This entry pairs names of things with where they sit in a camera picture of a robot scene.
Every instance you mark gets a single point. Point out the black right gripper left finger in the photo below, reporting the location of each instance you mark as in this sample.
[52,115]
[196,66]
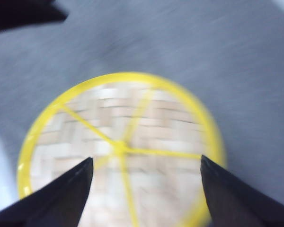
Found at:
[58,204]

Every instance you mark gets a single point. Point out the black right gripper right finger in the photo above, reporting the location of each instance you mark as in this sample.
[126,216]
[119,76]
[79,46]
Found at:
[233,203]

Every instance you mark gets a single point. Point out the woven bamboo steamer lid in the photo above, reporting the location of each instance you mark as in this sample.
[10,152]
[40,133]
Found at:
[146,136]

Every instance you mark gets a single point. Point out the dark object top left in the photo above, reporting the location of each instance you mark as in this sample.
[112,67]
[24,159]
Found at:
[19,13]

